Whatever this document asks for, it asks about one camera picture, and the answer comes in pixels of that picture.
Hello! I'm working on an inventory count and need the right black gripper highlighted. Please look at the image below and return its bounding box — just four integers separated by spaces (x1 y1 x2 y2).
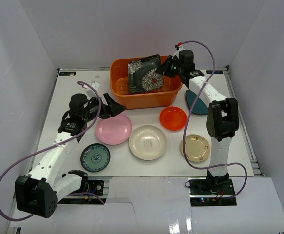
155 56 183 78

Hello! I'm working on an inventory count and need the black floral square plate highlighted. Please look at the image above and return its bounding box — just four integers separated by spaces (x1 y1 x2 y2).
128 54 164 94

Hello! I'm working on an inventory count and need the pink round plate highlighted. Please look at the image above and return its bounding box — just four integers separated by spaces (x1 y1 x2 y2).
95 114 132 145

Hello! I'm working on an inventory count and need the cream bear-print plate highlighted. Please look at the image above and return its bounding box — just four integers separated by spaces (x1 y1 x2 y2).
129 125 167 161

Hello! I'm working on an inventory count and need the orange round plate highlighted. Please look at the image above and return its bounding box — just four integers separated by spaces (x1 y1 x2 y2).
159 106 187 131

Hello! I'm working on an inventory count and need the blue patterned dark-rim plate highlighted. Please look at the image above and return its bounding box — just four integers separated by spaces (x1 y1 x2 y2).
80 143 111 173

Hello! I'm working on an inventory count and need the beige floral plate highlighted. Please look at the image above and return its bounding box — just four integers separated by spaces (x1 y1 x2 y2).
185 134 210 162

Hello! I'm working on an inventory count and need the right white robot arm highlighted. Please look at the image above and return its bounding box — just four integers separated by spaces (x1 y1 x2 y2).
156 50 239 195

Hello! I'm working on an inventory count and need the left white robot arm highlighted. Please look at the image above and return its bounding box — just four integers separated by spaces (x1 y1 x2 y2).
15 93 126 218

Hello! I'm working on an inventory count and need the orange plastic bin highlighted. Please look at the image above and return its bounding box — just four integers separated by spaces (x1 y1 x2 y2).
110 58 183 110

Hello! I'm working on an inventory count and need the teal square plate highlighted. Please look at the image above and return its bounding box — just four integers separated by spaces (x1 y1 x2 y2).
185 90 208 116

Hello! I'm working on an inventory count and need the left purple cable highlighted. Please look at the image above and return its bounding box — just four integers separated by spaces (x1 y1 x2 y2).
0 81 102 222

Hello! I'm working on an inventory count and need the purple cable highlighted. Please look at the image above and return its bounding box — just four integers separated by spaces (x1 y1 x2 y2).
174 40 248 203
0 81 102 222

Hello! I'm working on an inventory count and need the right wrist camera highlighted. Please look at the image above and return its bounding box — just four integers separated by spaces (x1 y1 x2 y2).
173 43 184 56

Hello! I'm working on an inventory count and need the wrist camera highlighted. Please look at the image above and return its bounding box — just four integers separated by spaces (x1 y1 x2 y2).
83 81 100 97
173 43 184 56

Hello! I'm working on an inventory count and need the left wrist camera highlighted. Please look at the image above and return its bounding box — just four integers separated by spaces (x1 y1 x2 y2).
83 81 100 97

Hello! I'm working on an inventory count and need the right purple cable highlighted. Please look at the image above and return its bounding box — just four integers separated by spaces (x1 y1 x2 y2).
174 40 248 203

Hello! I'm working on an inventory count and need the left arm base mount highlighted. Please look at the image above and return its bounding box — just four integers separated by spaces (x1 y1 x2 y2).
59 179 109 205

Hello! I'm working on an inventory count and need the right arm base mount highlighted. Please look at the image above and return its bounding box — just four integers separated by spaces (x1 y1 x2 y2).
184 179 237 207

